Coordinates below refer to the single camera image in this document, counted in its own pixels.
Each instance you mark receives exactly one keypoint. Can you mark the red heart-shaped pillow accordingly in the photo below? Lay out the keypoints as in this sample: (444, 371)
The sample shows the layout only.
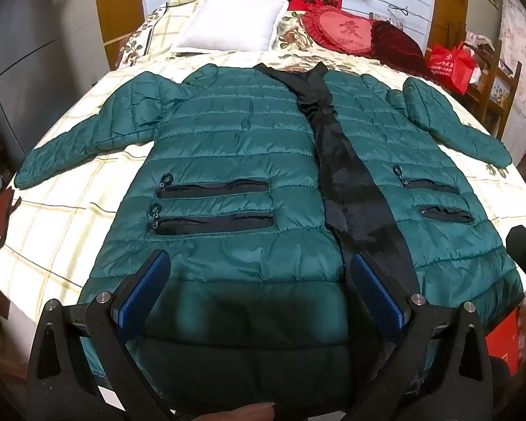
(342, 30)

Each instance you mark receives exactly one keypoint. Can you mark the person's left hand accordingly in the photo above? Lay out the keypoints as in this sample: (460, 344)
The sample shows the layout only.
(234, 411)

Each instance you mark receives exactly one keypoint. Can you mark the red shopping bag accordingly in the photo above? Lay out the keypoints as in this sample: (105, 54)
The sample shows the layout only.
(449, 69)

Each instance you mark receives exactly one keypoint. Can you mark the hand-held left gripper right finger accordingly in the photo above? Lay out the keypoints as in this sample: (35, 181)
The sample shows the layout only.
(370, 281)

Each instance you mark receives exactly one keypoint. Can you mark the dark red velvet cushion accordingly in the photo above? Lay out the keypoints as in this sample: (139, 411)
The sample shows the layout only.
(396, 49)

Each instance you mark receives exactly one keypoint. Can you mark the white square pillow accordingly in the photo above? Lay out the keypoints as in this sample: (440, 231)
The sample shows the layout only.
(232, 22)

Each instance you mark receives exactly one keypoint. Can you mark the bed with plaid floral sheet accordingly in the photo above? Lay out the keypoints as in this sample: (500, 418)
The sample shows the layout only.
(70, 210)

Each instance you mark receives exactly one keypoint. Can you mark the wooden chair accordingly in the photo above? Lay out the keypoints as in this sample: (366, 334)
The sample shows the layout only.
(493, 76)

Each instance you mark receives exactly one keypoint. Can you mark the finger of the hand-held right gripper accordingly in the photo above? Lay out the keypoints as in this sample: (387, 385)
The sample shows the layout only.
(525, 252)

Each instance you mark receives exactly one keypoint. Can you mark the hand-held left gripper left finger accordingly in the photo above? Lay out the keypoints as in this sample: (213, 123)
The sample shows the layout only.
(154, 268)

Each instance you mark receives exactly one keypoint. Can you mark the dark red flat case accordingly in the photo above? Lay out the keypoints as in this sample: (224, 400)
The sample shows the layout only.
(0, 223)

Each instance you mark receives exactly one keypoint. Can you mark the red box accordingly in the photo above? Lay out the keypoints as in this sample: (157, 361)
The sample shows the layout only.
(503, 342)

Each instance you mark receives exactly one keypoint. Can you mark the grey wardrobe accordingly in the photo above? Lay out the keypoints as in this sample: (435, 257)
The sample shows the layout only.
(26, 52)

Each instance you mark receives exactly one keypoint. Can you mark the green puffer jacket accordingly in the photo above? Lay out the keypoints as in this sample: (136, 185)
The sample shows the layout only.
(236, 149)

